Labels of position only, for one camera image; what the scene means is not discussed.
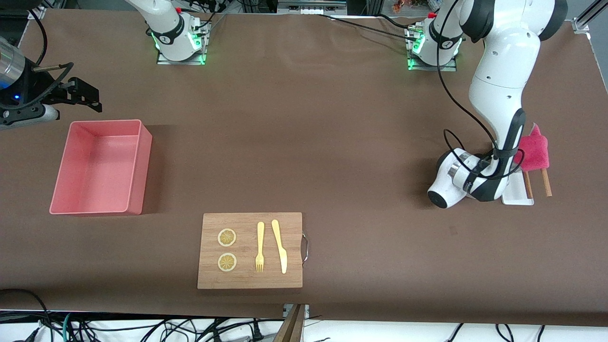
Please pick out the bamboo cutting board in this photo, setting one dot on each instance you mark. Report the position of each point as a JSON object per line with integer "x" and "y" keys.
{"x": 247, "y": 228}

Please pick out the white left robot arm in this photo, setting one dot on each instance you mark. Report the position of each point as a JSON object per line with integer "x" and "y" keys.
{"x": 503, "y": 71}

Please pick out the yellow plastic knife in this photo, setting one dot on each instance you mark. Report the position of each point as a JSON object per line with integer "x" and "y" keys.
{"x": 280, "y": 247}

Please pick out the pink plastic bin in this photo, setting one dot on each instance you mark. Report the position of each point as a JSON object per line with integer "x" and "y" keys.
{"x": 95, "y": 166}

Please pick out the yellow plastic fork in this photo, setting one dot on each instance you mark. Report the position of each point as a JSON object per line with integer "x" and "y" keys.
{"x": 260, "y": 237}

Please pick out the grey power strip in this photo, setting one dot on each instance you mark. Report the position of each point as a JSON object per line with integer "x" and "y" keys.
{"x": 308, "y": 7}

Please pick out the lemon slice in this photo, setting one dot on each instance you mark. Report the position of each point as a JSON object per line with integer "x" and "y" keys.
{"x": 227, "y": 237}
{"x": 227, "y": 262}

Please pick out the white rack base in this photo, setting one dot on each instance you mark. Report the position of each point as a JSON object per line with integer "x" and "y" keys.
{"x": 515, "y": 197}

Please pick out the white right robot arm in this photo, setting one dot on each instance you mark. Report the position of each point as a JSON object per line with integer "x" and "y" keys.
{"x": 166, "y": 28}

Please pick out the brown wooden rod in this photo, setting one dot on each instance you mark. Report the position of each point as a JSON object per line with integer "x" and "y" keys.
{"x": 528, "y": 187}
{"x": 546, "y": 185}

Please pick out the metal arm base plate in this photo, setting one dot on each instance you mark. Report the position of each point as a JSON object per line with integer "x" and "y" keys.
{"x": 446, "y": 68}
{"x": 190, "y": 61}

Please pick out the aluminium frame post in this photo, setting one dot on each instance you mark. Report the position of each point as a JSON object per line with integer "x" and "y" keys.
{"x": 582, "y": 23}
{"x": 35, "y": 12}

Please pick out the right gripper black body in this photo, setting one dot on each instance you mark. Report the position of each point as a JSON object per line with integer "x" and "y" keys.
{"x": 34, "y": 87}

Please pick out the pink and grey cloth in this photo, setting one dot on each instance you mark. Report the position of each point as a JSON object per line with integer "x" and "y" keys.
{"x": 534, "y": 152}

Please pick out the wooden stand legs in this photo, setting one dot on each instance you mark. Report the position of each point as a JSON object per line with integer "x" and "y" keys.
{"x": 292, "y": 327}

